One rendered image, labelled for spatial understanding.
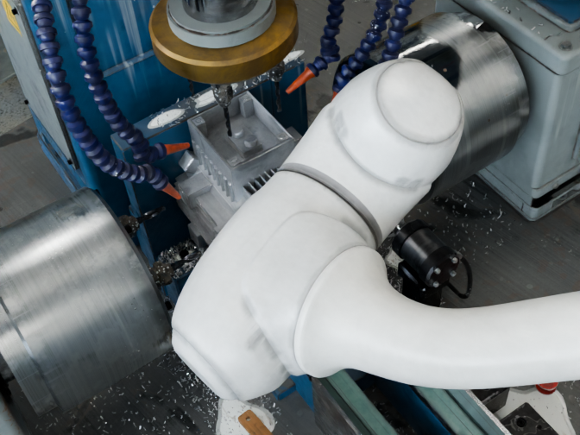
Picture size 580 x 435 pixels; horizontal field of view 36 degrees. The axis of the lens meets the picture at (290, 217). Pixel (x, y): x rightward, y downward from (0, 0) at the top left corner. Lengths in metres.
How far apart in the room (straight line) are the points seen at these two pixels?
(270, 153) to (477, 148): 0.31
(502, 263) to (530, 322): 0.92
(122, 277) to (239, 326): 0.49
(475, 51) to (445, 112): 0.65
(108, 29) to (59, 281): 0.37
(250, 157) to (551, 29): 0.48
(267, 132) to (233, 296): 0.65
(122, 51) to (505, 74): 0.55
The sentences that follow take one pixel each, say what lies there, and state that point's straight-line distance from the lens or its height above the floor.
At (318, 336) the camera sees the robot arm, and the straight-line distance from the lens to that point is 0.61.
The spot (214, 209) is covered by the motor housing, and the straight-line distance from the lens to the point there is 1.23.
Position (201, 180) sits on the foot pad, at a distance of 1.25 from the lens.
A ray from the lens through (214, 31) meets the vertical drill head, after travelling 1.03.
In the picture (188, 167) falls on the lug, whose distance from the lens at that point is 1.26.
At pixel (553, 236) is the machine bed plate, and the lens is 1.55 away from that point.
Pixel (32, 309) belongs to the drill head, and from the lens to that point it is 1.08.
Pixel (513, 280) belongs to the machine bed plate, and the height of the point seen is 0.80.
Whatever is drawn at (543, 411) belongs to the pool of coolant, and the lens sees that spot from 1.36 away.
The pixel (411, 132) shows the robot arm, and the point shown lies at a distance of 0.64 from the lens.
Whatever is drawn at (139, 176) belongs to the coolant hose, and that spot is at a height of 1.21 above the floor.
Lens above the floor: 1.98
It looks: 50 degrees down
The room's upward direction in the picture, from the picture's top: 6 degrees counter-clockwise
